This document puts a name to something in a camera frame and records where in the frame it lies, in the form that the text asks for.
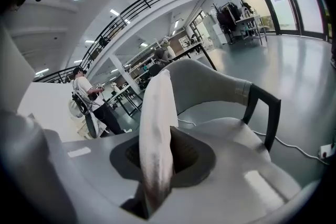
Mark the metal-legged white table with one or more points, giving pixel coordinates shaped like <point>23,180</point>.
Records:
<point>249,19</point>

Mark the white cushion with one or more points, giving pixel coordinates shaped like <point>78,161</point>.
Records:
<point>157,123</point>

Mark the clothes rack with dark coats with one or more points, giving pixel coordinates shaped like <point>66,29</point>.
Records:
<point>227,17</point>

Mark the white partition board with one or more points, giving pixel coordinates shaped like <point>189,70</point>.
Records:
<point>47,105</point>

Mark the long white work table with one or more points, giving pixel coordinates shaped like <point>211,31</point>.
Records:
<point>126,90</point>

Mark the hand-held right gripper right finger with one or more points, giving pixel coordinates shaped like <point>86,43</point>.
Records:
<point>194,160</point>

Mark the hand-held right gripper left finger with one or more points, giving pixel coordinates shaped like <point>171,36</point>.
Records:
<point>124,158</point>

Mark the black balcony railing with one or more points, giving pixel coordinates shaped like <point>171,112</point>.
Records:
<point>136,6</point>

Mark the grey chair with black legs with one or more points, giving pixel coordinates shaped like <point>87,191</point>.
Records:
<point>204,81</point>

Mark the black-legged dark table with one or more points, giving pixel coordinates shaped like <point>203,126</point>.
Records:
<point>193,48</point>

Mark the white power strip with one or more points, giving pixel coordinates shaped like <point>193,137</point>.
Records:
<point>326,150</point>

